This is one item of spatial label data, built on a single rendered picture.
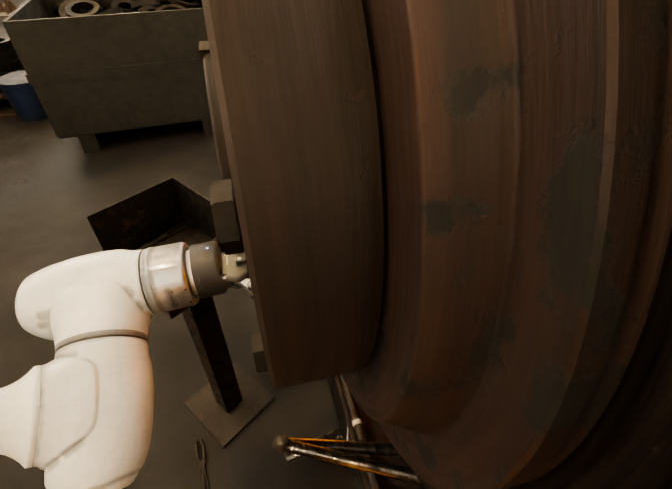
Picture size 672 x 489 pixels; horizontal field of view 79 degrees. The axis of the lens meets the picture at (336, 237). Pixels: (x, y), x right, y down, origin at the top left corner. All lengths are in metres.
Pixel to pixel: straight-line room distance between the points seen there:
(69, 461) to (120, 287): 0.19
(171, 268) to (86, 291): 0.10
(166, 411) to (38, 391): 0.97
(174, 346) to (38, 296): 1.03
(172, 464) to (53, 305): 0.88
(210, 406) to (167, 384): 0.18
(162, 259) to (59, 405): 0.19
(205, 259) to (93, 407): 0.20
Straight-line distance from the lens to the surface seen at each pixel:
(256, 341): 0.24
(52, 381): 0.54
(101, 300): 0.57
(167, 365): 1.57
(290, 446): 0.36
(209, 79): 0.22
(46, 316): 0.61
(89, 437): 0.53
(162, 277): 0.56
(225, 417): 1.40
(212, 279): 0.56
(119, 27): 2.69
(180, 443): 1.41
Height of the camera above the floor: 1.24
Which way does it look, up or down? 40 degrees down
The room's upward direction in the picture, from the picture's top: straight up
